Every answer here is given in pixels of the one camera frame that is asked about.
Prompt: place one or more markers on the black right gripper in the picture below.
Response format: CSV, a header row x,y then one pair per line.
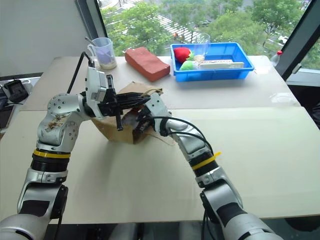
x,y
143,126

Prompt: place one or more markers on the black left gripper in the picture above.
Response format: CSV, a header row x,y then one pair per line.
x,y
109,105

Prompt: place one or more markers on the grey plush toy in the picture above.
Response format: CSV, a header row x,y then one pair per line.
x,y
128,119

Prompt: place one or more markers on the brown paper bag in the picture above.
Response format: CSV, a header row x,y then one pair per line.
x,y
117,136

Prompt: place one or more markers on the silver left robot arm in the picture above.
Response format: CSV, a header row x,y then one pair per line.
x,y
57,130

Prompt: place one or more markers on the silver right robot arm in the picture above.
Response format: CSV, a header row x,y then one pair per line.
x,y
225,197

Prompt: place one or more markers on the green plush toy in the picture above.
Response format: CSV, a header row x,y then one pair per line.
x,y
188,65

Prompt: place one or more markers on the red strawberry plush toy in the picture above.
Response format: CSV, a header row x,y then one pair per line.
x,y
182,53

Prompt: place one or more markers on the red brick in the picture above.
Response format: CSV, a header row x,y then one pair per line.
x,y
147,63

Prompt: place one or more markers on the clear plastic measuring cup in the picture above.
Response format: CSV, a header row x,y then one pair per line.
x,y
105,56

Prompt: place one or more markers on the grey stirring stick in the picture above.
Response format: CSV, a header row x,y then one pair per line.
x,y
89,40

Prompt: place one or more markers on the yellow zip tie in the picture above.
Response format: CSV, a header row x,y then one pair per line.
x,y
207,160

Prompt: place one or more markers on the blue plastic bin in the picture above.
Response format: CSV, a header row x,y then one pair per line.
x,y
212,74

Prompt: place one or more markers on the patterned white flat box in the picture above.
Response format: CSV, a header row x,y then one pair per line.
x,y
217,61

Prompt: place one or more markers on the long white box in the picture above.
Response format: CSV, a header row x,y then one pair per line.
x,y
222,65

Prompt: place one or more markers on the black charger device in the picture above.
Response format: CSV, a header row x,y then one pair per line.
x,y
16,91

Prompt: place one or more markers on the dark tablet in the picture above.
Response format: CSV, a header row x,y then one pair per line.
x,y
5,116

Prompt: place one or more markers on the plastic bottle with red cap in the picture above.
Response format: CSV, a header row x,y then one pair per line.
x,y
275,58

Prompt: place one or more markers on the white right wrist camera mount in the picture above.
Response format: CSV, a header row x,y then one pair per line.
x,y
157,105

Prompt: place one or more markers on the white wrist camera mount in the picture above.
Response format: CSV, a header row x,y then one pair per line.
x,y
96,80
157,105

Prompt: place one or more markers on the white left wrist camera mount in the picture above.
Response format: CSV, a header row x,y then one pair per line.
x,y
96,80

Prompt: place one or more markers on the dark window frame post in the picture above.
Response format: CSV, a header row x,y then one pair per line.
x,y
297,40
90,22

